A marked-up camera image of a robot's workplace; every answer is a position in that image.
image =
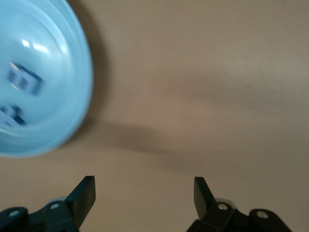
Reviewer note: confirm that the blue letter x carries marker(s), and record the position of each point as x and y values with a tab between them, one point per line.
9	116

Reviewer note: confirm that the blue letter m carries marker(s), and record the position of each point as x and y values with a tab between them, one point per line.
24	79

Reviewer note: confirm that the blue plate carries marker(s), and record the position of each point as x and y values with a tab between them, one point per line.
48	36

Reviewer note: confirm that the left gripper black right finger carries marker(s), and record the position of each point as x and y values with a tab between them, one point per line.
205	203

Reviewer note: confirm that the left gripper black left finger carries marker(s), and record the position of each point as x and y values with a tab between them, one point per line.
79	200

